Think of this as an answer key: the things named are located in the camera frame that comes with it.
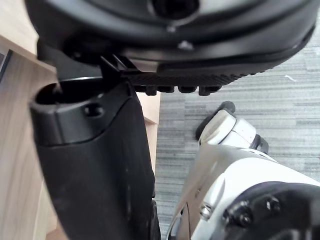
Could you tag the wooden cabinet door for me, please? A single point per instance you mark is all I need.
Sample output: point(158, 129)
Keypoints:
point(17, 150)

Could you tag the white paper scrap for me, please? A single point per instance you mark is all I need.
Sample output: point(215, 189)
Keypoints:
point(290, 78)

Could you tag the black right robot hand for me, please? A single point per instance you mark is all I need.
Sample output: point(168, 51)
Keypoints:
point(100, 175)

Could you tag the silver right robot leg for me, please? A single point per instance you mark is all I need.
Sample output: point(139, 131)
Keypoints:
point(237, 180)

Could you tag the wooden office cabinet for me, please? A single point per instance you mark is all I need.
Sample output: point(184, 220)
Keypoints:
point(15, 25)

